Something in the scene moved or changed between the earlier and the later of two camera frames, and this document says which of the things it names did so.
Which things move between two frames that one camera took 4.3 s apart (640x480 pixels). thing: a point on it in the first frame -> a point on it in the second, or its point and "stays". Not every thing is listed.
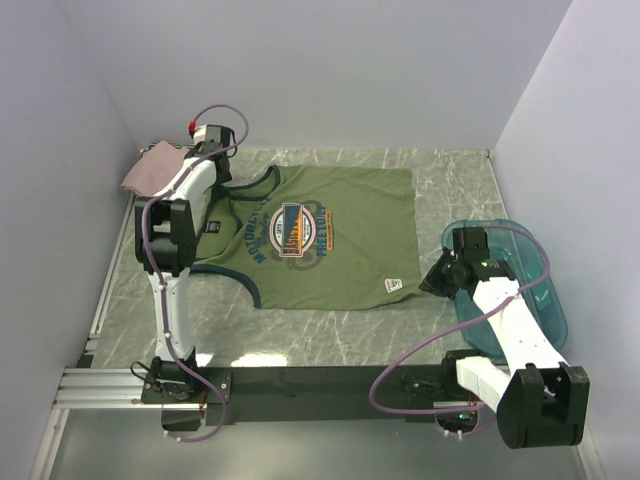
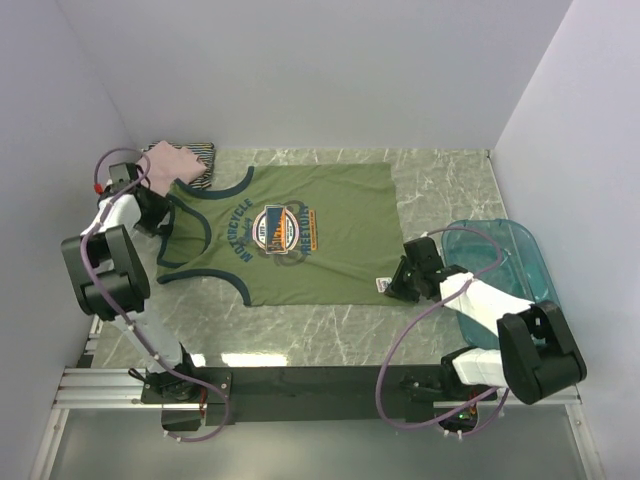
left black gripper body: x=225 y=178 -> x=159 y=207
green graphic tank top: x=308 y=235 stays
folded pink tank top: x=155 y=168 stays
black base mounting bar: x=316 y=393 stays
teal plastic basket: x=526 y=260 stays
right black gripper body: x=442 y=278 -> x=405 y=283
